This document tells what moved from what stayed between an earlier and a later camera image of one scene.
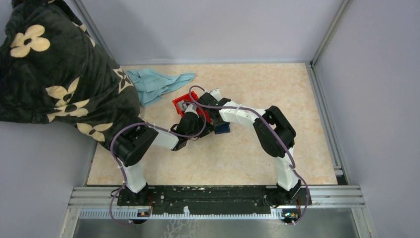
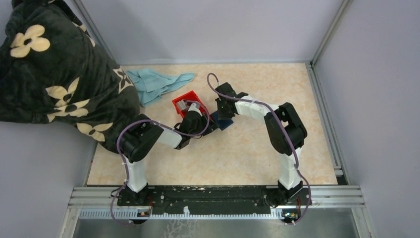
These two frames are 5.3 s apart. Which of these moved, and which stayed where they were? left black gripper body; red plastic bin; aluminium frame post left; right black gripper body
Moved: right black gripper body
Stayed: aluminium frame post left; red plastic bin; left black gripper body
